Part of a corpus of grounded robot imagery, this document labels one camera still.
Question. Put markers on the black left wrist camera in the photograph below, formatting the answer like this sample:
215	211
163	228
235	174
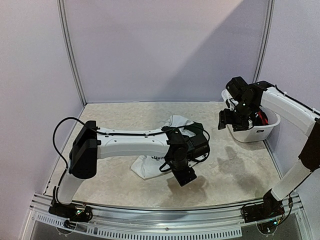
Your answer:
197	145

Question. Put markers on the dark patterned clothes pile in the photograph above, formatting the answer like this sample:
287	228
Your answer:
259	118

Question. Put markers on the right aluminium frame post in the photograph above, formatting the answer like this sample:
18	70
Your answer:
264	39

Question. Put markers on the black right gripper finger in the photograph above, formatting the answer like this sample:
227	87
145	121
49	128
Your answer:
224	118
237	128

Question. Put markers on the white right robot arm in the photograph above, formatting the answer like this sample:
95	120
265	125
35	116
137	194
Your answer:
294	144

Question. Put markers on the white and green t-shirt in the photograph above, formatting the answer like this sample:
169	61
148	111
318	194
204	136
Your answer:
147	165

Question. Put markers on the aluminium frame post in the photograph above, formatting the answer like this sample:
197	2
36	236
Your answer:
61	5
264	39

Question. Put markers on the white plastic laundry basket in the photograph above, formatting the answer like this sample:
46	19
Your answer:
255	133

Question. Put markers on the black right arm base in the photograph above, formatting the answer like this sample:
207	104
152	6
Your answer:
270	208

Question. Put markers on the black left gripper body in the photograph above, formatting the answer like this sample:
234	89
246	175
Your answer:
178	170

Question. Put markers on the left aluminium frame post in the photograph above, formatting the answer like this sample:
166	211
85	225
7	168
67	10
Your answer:
61	5

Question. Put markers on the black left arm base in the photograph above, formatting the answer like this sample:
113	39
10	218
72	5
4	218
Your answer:
72	212

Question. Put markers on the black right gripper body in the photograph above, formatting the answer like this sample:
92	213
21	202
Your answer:
223	120

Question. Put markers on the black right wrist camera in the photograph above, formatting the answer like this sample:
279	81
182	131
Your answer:
236	87

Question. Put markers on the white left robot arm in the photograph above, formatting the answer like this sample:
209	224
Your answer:
93	144

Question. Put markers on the aluminium front rail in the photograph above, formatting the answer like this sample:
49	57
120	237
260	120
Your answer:
221	222

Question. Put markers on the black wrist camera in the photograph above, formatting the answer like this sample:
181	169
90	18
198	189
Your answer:
197	145
236	87

